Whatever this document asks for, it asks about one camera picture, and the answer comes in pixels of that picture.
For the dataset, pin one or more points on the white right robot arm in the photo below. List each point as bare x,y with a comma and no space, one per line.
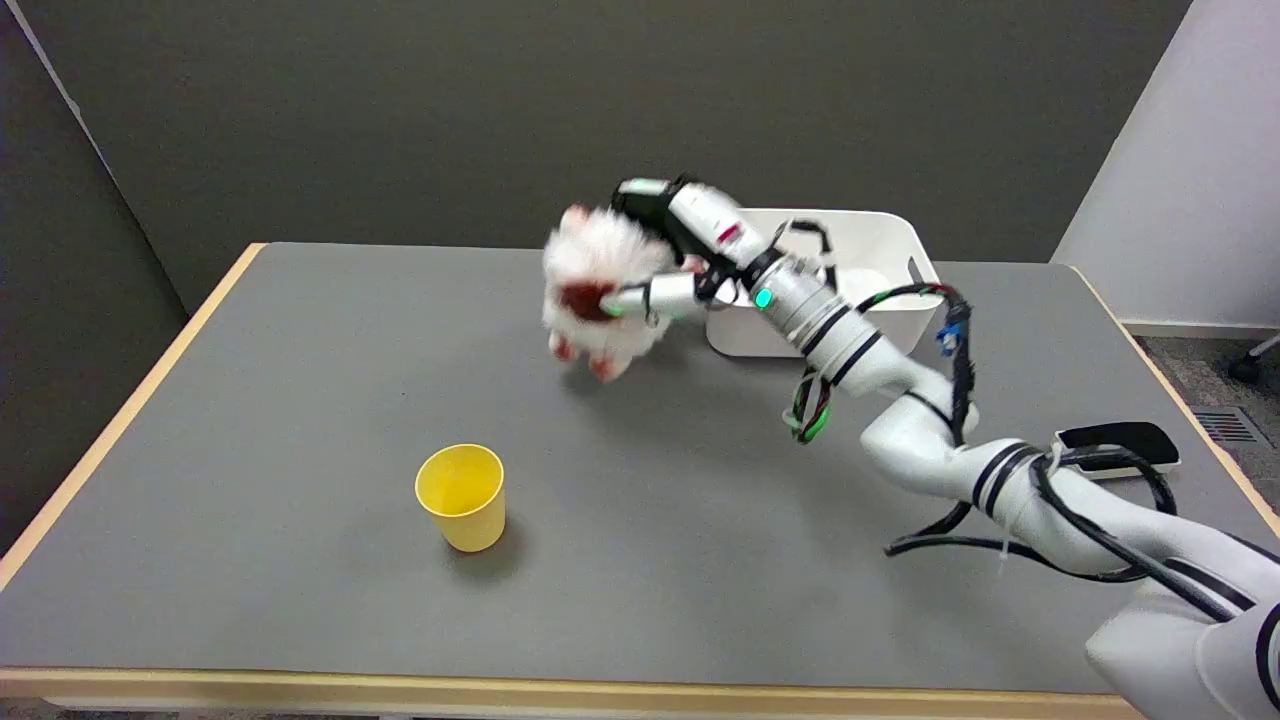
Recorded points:
920,420

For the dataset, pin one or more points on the yellow plastic cup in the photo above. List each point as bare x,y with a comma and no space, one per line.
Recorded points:
463,495

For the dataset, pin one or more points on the black chair caster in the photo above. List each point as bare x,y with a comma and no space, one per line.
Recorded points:
1247,367

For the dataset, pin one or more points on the black white flat device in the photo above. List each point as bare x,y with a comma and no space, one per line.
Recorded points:
1120,445

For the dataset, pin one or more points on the white plastic container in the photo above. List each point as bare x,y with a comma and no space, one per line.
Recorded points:
880,260

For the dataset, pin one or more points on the white fluffy plush toy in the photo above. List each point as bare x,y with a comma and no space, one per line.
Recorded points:
600,270

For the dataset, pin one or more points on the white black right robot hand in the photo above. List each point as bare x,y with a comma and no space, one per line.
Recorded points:
700,222

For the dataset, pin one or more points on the metal floor vent grille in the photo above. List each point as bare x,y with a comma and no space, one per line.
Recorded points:
1228,426

